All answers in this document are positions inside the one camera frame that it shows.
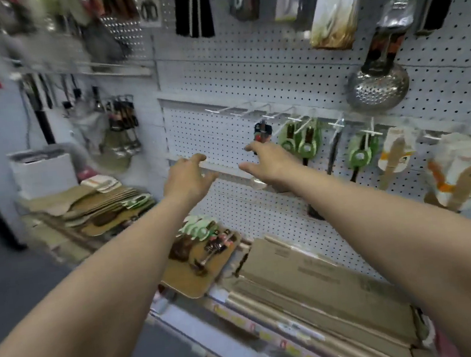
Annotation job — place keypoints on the stack of long beige boxes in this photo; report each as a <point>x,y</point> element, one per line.
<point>279,329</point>

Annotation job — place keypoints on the clear plastic bag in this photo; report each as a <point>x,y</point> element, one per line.
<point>88,130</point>

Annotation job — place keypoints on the scissors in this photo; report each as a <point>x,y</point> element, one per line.
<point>149,7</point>

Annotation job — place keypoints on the white knife in package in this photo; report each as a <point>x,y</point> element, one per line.
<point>336,5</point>

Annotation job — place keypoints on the wooden spatulas bunch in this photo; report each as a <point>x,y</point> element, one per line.
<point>457,174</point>

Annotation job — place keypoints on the large steel skimmer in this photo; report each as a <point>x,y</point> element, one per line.
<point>376,90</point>

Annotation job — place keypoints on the black flat brush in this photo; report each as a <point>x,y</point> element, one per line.
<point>206,17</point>
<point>195,16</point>
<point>182,15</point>

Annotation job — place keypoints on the person's left forearm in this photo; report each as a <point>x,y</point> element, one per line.
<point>85,318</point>

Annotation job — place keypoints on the steel grater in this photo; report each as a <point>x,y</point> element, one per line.
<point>124,38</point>

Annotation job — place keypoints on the person's right forearm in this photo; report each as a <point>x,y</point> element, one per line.
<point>398,250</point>

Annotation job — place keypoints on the white foam box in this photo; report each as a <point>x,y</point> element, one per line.
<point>43,178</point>

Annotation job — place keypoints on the pile of wooden spatulas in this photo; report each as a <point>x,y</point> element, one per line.
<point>93,202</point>

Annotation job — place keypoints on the person's left hand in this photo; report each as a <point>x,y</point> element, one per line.
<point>184,182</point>

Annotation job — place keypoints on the bundle of packets in plastic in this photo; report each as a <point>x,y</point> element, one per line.
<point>35,154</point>

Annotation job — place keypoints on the bunch of hanging steel ladles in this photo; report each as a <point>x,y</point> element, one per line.
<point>122,143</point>

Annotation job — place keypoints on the flat cardboard box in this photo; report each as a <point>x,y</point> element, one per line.
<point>316,277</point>

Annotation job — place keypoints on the person's right hand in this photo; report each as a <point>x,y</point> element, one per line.
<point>274,165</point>

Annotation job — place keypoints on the small steel ladle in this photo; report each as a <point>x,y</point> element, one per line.
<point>265,132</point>

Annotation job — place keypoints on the red packet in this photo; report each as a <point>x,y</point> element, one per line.
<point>85,176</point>

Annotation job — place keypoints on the row of dark spoons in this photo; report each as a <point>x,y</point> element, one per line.
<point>198,228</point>

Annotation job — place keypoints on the bundle of carded steel utensils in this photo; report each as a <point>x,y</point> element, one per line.
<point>214,247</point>

